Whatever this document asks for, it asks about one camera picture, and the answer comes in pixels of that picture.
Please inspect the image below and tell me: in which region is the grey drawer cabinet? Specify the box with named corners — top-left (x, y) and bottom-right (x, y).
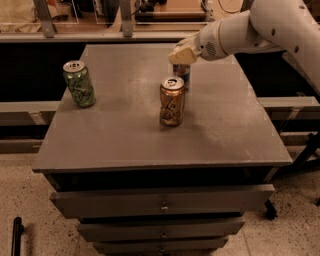
top-left (32, 42), bottom-right (294, 256)

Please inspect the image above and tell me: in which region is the green LaCroix can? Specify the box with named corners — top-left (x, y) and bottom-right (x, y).
top-left (63, 60), bottom-right (96, 108)

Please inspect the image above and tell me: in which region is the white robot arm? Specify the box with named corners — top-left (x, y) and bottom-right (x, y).
top-left (168, 0), bottom-right (320, 92)

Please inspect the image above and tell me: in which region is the top grey drawer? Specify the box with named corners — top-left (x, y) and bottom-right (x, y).
top-left (50, 184), bottom-right (274, 218)

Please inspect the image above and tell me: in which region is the grey drawer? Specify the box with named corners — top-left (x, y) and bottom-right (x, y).
top-left (93, 236), bottom-right (229, 255)
top-left (77, 217), bottom-right (245, 242)
top-left (50, 184), bottom-right (274, 218)

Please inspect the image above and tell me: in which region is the bottom grey drawer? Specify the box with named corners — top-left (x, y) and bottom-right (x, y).
top-left (93, 236), bottom-right (229, 255)

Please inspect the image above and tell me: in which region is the black pole on floor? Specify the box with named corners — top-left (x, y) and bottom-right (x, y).
top-left (11, 217), bottom-right (24, 256)

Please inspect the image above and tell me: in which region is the blue silver redbull can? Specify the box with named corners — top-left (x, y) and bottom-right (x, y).
top-left (173, 64), bottom-right (191, 90)

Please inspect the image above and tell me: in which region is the middle grey drawer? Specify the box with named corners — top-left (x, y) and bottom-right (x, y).
top-left (77, 217), bottom-right (245, 242)

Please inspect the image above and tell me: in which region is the grey metal rail frame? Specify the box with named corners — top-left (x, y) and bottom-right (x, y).
top-left (0, 0), bottom-right (254, 44)

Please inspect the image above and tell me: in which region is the orange LaCroix can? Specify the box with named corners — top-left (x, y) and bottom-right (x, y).
top-left (160, 76), bottom-right (185, 127)

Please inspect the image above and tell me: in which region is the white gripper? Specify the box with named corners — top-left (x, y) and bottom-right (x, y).
top-left (168, 21), bottom-right (223, 65)

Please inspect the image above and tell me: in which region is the black stand leg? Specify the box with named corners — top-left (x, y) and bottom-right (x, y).
top-left (279, 132), bottom-right (320, 175)

